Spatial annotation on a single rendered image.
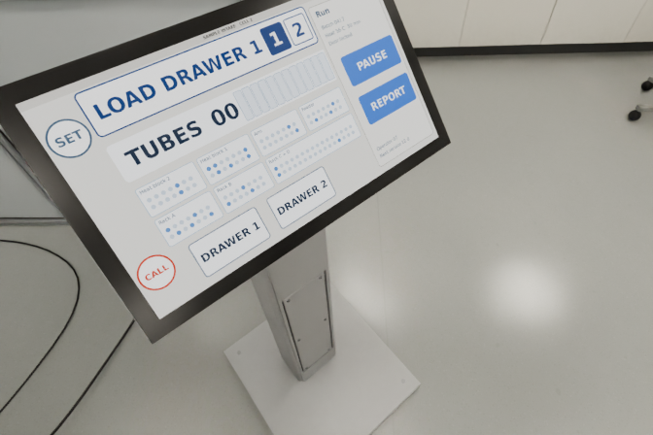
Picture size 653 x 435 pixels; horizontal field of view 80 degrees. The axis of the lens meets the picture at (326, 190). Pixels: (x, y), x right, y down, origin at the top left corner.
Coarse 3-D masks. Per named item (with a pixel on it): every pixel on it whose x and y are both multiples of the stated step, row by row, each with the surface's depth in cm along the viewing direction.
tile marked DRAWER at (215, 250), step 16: (256, 208) 50; (224, 224) 48; (240, 224) 49; (256, 224) 50; (208, 240) 47; (224, 240) 48; (240, 240) 49; (256, 240) 50; (192, 256) 46; (208, 256) 47; (224, 256) 48; (240, 256) 49; (208, 272) 47
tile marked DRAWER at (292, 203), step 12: (324, 168) 54; (300, 180) 52; (312, 180) 53; (324, 180) 54; (276, 192) 51; (288, 192) 52; (300, 192) 52; (312, 192) 53; (324, 192) 54; (276, 204) 51; (288, 204) 52; (300, 204) 52; (312, 204) 53; (276, 216) 51; (288, 216) 52; (300, 216) 52
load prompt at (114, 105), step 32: (256, 32) 49; (288, 32) 51; (160, 64) 44; (192, 64) 46; (224, 64) 48; (256, 64) 49; (96, 96) 42; (128, 96) 43; (160, 96) 45; (192, 96) 46; (96, 128) 42
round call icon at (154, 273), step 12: (156, 252) 45; (168, 252) 45; (132, 264) 44; (144, 264) 44; (156, 264) 45; (168, 264) 45; (144, 276) 44; (156, 276) 45; (168, 276) 45; (180, 276) 46; (144, 288) 44; (156, 288) 45
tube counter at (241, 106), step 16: (304, 64) 52; (320, 64) 53; (256, 80) 49; (272, 80) 50; (288, 80) 51; (304, 80) 52; (320, 80) 53; (224, 96) 48; (240, 96) 49; (256, 96) 49; (272, 96) 50; (288, 96) 51; (208, 112) 47; (224, 112) 48; (240, 112) 49; (256, 112) 50; (224, 128) 48
